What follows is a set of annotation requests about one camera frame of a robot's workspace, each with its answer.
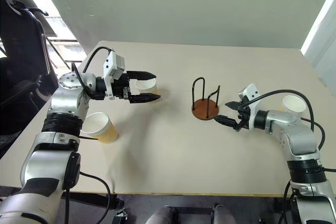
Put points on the black window railing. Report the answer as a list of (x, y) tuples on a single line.
[(63, 41)]

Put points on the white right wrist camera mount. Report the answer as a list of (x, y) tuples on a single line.
[(252, 91)]

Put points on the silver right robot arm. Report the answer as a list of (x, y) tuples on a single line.
[(296, 137)]

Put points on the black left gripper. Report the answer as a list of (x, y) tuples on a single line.
[(120, 87)]

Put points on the small metal clamp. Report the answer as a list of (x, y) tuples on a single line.
[(121, 213)]

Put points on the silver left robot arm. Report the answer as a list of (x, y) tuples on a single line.
[(65, 103)]

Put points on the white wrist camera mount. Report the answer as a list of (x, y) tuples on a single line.
[(252, 91), (111, 66)]

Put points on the black chair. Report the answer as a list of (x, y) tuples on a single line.
[(21, 51)]

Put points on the black table frame bar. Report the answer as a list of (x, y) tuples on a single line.
[(89, 200)]

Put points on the tan ribbed paper cup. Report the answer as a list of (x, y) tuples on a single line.
[(97, 125), (144, 84), (294, 104)]

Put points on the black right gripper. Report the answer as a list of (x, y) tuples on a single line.
[(244, 119)]

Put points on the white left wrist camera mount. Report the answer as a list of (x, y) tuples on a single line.
[(111, 66)]

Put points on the grey rounded shape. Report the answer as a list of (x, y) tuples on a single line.
[(223, 214), (161, 216)]

